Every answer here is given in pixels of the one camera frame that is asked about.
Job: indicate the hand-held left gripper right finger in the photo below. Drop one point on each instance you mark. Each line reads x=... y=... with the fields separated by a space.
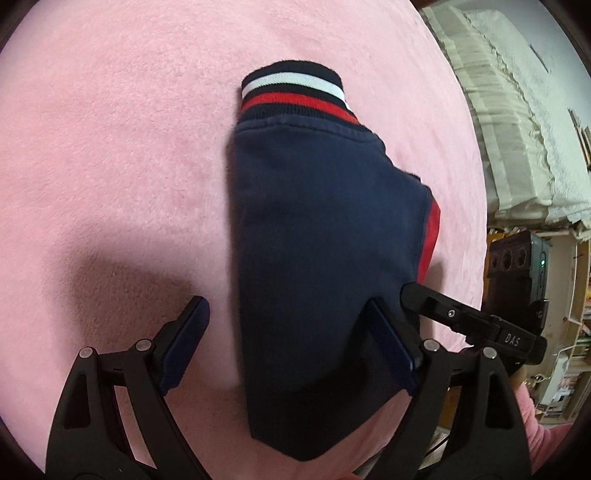
x=392 y=346

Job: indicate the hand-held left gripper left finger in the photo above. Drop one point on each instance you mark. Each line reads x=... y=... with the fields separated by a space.
x=184 y=341

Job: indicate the red and navy striped jacket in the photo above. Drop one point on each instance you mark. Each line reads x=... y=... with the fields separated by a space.
x=323 y=230

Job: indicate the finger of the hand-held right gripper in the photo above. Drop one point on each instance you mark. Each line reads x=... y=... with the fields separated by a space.
x=450 y=314

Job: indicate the pink fleece blanket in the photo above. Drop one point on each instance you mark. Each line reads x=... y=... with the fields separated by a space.
x=115 y=161

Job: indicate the white lace cloth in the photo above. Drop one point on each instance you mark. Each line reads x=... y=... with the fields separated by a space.
x=508 y=115

